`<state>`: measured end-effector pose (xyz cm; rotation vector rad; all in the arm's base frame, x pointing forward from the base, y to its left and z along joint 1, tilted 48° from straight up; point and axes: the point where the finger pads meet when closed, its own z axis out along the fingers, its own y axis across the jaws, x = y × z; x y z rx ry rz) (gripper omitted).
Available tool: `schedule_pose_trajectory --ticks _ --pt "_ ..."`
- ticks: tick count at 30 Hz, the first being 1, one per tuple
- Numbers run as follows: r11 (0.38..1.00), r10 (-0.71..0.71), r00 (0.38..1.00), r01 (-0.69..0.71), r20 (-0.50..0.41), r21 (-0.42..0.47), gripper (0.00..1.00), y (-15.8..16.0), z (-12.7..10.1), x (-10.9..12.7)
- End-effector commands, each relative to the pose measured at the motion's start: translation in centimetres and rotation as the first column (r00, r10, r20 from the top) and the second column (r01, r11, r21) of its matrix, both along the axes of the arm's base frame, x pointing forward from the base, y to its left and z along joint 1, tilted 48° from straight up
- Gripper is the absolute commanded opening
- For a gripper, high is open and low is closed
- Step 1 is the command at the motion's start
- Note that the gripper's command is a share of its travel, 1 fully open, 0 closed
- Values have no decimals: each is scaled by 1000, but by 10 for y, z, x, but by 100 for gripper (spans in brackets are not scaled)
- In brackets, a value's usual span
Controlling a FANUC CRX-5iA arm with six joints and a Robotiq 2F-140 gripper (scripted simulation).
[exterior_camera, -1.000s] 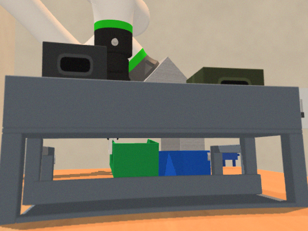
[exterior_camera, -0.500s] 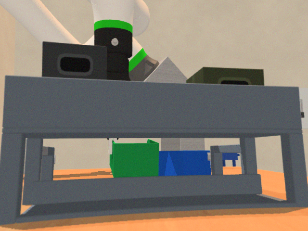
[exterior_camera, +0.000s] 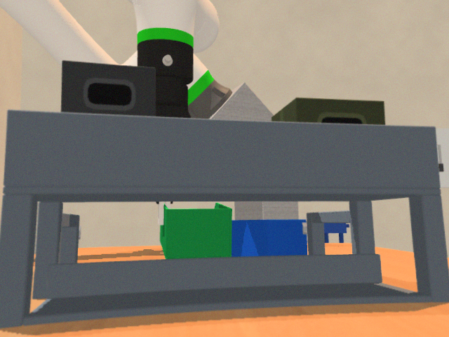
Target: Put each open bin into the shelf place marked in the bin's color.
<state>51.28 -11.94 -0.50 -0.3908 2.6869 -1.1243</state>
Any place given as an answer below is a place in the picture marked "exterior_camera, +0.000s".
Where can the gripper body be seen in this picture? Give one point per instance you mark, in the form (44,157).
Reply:
(171,99)

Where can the grey shelf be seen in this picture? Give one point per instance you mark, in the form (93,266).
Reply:
(80,157)

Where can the black rectangular case with oval handle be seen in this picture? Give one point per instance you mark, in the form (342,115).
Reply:
(98,88)

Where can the blue bin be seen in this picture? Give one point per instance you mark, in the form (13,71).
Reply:
(268,238)

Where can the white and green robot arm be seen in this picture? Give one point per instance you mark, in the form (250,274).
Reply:
(165,41)

